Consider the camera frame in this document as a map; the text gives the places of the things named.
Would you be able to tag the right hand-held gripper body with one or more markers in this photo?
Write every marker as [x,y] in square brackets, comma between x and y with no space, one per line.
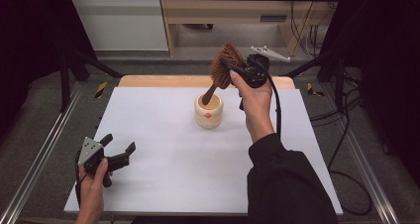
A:
[257,70]

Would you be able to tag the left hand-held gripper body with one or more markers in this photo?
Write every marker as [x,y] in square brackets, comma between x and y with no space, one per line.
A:
[92,154]

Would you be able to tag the brown wooden hairbrush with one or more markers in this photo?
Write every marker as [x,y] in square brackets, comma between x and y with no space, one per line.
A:
[226,63]

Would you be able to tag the cream ceramic cup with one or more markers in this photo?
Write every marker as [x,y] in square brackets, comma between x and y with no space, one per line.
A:
[208,116]

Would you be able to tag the person's left hand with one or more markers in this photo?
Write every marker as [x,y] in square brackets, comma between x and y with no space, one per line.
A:
[92,191]

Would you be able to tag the person's right hand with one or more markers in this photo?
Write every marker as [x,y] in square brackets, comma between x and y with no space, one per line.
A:
[256,108]

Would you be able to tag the white table board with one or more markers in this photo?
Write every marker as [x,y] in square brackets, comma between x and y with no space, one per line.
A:
[165,164]

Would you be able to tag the yellow black tape marker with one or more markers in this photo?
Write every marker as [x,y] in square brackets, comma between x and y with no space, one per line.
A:
[312,89]
[101,89]

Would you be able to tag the light wooden desk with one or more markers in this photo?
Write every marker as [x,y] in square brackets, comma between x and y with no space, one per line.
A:
[224,9]

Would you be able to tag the black metal stand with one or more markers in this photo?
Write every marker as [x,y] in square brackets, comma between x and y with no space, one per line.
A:
[65,82]
[339,82]

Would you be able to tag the wooden table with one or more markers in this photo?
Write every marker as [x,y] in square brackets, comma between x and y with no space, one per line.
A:
[158,81]

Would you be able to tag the black curtain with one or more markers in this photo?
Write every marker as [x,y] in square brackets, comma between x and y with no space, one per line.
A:
[389,68]
[29,52]

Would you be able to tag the white cabinet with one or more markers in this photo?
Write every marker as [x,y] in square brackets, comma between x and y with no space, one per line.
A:
[122,22]

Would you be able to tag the aluminium rail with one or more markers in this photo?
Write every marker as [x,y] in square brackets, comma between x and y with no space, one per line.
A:
[366,171]
[39,151]

